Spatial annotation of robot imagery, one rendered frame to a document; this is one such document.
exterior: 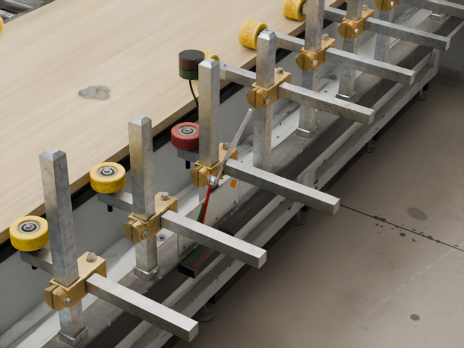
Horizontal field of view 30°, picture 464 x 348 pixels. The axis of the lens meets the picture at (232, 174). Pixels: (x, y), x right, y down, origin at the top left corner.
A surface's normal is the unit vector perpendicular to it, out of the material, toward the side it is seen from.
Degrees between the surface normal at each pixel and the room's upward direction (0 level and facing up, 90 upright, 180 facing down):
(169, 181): 90
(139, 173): 90
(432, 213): 0
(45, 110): 0
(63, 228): 90
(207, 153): 90
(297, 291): 0
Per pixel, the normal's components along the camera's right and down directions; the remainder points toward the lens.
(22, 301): 0.84, 0.32
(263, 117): -0.54, 0.46
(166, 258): 0.02, -0.83
